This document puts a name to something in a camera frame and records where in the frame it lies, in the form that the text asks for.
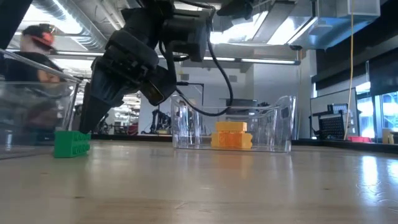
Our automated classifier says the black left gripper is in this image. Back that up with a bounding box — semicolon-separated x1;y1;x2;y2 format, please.
79;9;178;133

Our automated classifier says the green toy block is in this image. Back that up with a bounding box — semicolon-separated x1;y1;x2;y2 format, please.
53;130;92;159

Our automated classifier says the clear plastic bin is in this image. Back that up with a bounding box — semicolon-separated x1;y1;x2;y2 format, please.
0;49;82;160
170;95;297;153

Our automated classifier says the person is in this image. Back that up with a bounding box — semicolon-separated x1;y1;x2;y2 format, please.
2;23;66;85

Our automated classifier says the long ceiling light strip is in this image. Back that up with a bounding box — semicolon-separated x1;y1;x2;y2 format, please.
6;49;302;65

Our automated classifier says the gray partition panel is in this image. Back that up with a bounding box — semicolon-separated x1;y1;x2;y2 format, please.
310;88;358;139

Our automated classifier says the black perforated rack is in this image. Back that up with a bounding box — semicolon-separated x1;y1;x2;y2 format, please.
318;104;351;140

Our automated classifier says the red tray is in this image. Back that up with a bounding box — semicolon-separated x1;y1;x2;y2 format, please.
347;136;373;143

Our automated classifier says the tan box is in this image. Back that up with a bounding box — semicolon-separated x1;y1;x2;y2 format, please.
382;128;398;144

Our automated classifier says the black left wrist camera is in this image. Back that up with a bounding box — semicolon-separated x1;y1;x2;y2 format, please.
164;9;208;62

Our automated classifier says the silver ceiling duct pipe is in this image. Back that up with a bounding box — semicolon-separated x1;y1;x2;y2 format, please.
30;0;109;50

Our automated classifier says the black camera cable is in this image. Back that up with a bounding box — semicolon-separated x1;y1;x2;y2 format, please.
175;18;234;118

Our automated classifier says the silver ceiling duct box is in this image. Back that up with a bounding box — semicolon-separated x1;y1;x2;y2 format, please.
289;0;382;50

